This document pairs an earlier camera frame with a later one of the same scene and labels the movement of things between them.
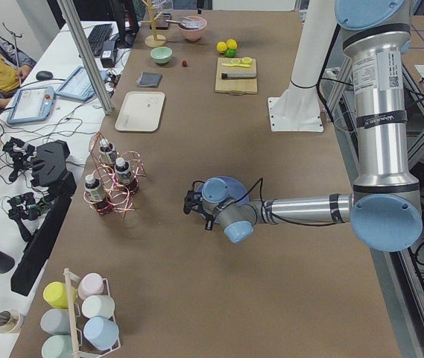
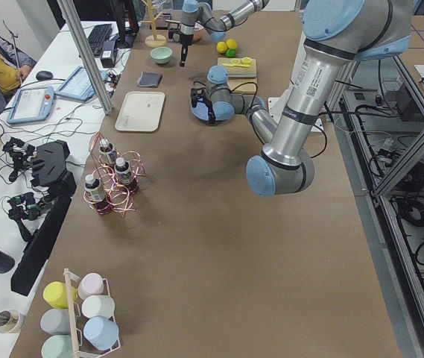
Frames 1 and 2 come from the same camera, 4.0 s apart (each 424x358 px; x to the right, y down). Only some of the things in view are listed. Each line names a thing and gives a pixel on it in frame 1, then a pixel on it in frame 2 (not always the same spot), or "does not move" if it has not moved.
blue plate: (235, 189) to (221, 110)
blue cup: (100, 333) does not move
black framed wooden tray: (161, 22) does not move
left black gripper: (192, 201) to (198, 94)
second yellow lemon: (232, 44) does not move
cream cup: (97, 306) does not move
